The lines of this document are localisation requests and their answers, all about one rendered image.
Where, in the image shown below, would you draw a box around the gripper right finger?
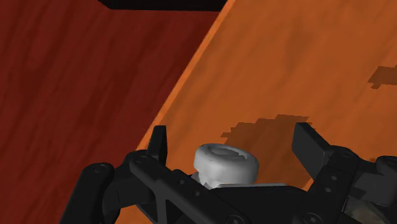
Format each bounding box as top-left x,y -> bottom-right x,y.
291,122 -> 397,224

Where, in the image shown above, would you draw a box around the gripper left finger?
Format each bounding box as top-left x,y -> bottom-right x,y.
59,125 -> 251,224

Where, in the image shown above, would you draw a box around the white round capped object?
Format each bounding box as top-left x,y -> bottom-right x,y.
190,143 -> 288,190

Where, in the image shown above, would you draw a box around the orange wooden table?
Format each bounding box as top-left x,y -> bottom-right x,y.
115,0 -> 397,224

